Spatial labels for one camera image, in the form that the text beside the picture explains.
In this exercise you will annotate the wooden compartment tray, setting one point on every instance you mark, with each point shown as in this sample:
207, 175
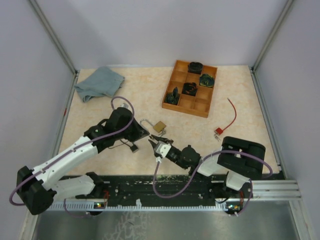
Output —
190, 88

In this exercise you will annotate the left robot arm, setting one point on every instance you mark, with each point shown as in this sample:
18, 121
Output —
39, 187

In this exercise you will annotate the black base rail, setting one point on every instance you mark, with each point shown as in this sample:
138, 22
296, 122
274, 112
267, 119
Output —
142, 186

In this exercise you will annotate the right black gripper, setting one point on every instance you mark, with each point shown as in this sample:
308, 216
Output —
164, 139

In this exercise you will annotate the black cable lock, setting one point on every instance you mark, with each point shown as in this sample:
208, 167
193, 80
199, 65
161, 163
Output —
134, 148

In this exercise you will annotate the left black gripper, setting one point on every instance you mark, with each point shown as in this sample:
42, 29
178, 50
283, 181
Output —
139, 133

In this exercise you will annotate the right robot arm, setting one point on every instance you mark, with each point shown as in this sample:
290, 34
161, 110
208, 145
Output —
243, 159

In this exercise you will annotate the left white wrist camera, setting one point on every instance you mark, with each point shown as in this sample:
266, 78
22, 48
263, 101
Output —
124, 105

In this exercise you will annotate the red cable lock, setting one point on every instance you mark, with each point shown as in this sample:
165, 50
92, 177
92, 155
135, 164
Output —
228, 121

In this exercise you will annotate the white toothed cable duct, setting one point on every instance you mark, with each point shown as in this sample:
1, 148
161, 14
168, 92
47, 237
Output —
138, 205

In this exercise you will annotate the brass padlock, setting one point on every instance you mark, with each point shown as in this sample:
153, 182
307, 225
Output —
158, 127

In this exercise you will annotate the blue folded cloth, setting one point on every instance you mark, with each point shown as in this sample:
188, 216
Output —
103, 82

